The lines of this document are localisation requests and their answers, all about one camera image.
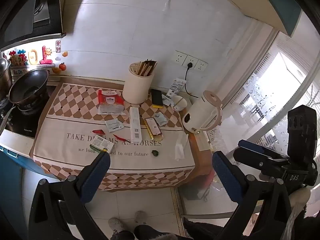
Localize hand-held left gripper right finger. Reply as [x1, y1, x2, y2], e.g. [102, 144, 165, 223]
[212, 151, 293, 240]

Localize black plug and cable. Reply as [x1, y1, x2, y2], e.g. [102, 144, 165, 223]
[184, 62, 200, 98]

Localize blue wall cabinet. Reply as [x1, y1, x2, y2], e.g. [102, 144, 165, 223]
[255, 0, 303, 37]

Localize small white sachet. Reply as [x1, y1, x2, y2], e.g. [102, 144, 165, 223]
[104, 119, 125, 133]

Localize black wok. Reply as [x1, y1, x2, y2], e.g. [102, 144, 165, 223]
[0, 68, 49, 132]

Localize cream chopstick holder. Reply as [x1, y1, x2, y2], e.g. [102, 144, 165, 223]
[122, 62, 155, 105]

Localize person's grey shoe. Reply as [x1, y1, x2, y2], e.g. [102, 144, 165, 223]
[108, 217, 123, 233]

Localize black glass stove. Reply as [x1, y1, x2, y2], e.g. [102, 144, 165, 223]
[0, 97, 52, 139]

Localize person's legs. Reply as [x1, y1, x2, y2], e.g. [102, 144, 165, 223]
[110, 224, 177, 240]

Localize colourful letter wall stickers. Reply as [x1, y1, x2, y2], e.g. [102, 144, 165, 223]
[9, 45, 54, 67]

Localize red and white packet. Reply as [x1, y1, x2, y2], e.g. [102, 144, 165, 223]
[97, 89, 126, 116]

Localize black range hood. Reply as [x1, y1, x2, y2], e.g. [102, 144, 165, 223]
[0, 0, 67, 51]

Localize white bowl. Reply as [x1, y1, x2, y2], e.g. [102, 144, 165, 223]
[172, 95, 188, 112]

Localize blue base cabinet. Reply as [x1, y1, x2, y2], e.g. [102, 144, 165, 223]
[0, 144, 28, 232]

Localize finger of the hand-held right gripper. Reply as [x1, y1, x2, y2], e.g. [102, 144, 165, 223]
[237, 139, 288, 161]
[233, 146, 286, 171]

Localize long white box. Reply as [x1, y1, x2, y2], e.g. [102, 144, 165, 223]
[129, 107, 143, 144]

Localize green and white small box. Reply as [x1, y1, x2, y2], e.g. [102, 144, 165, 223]
[89, 137, 115, 153]

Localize grey torn sachet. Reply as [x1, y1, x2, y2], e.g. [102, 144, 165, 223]
[153, 113, 168, 127]

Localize frosted pattern window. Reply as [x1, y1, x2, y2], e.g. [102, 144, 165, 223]
[217, 30, 320, 155]

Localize clear plastic bag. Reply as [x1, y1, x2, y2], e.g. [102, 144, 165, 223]
[284, 201, 302, 240]

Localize checkered table mat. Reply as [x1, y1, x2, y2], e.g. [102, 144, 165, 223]
[29, 82, 197, 193]

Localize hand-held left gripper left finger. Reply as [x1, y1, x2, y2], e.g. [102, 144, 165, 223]
[28, 151, 112, 240]

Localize brown and yellow box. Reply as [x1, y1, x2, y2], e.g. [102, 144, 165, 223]
[143, 117, 164, 141]

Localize cream electric kettle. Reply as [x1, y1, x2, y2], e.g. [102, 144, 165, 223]
[181, 90, 223, 134]

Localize white tissue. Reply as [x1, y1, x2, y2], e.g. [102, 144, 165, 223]
[174, 131, 189, 162]

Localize white wall socket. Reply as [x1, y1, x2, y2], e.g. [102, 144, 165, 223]
[195, 59, 209, 72]
[184, 54, 199, 68]
[174, 50, 187, 65]

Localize person's right hand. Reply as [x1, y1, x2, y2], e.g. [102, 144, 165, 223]
[289, 188, 312, 206]

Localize stainless steel pot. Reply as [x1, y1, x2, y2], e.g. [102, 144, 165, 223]
[0, 58, 13, 101]

